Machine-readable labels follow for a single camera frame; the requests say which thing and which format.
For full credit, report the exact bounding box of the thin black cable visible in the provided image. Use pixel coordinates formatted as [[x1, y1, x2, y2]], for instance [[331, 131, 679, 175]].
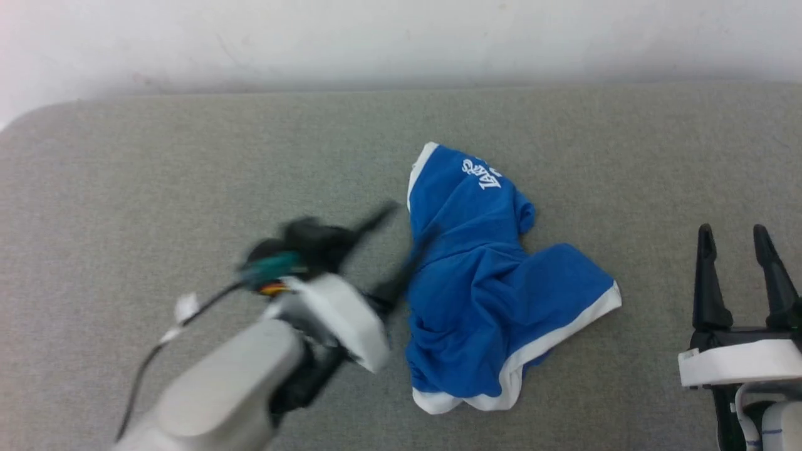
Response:
[[115, 281, 246, 442]]

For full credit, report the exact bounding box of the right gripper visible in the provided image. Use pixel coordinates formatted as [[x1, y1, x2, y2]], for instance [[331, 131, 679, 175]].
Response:
[[678, 224, 802, 390]]

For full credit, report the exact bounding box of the blue garment with white trim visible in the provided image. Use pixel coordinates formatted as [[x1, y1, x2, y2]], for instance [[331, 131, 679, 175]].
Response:
[[404, 142, 623, 415]]

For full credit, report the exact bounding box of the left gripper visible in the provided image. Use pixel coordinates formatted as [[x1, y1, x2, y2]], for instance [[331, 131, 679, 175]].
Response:
[[238, 202, 440, 375]]

